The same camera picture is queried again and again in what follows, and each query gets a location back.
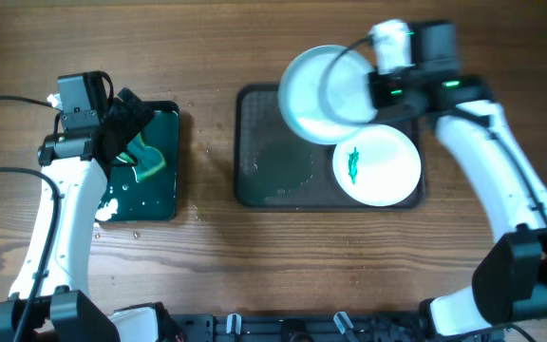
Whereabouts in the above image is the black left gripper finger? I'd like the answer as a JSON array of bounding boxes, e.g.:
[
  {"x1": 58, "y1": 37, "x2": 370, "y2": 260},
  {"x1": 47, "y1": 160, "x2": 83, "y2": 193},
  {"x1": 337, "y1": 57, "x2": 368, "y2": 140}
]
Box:
[
  {"x1": 106, "y1": 87, "x2": 155, "y2": 143},
  {"x1": 96, "y1": 125, "x2": 127, "y2": 165}
]

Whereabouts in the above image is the green yellow sponge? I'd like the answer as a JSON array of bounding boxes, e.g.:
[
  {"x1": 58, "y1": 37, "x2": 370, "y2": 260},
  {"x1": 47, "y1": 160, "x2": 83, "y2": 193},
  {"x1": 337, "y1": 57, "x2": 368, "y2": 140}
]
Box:
[{"x1": 116, "y1": 133, "x2": 167, "y2": 182}]

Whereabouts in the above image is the white plate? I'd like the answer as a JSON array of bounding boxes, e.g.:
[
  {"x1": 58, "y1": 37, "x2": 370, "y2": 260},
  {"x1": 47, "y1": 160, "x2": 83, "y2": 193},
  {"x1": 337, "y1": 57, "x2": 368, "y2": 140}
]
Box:
[{"x1": 331, "y1": 124, "x2": 422, "y2": 207}]

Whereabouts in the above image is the pale blue plate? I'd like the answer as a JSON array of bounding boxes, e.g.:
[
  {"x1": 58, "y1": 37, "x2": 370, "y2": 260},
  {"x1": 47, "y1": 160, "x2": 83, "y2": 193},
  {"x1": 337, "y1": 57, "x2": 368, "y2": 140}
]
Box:
[{"x1": 278, "y1": 45, "x2": 377, "y2": 145}]

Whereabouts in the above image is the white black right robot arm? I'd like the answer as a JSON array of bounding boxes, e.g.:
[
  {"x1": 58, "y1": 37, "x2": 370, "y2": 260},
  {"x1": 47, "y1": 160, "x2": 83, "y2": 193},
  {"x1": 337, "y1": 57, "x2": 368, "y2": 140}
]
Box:
[{"x1": 368, "y1": 19, "x2": 547, "y2": 338}]

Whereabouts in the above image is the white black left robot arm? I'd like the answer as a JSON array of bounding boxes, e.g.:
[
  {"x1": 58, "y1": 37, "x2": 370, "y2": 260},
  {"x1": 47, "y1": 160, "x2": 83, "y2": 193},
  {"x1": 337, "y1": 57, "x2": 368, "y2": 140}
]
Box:
[{"x1": 0, "y1": 71, "x2": 155, "y2": 341}]

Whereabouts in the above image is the dark grey serving tray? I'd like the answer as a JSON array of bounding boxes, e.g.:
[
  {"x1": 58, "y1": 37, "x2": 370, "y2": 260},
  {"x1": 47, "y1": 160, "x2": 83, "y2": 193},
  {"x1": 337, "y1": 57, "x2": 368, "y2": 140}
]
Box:
[{"x1": 234, "y1": 84, "x2": 424, "y2": 212}]

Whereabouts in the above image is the black water basin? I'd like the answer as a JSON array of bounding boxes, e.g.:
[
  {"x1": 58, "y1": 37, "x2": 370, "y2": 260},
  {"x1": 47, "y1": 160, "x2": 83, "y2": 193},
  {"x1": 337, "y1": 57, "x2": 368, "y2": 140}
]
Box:
[{"x1": 96, "y1": 101, "x2": 179, "y2": 222}]

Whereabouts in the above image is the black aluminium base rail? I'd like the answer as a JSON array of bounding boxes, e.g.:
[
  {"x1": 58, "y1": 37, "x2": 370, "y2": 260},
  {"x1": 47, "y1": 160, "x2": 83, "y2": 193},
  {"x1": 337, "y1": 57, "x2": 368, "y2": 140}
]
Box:
[{"x1": 168, "y1": 312, "x2": 506, "y2": 342}]

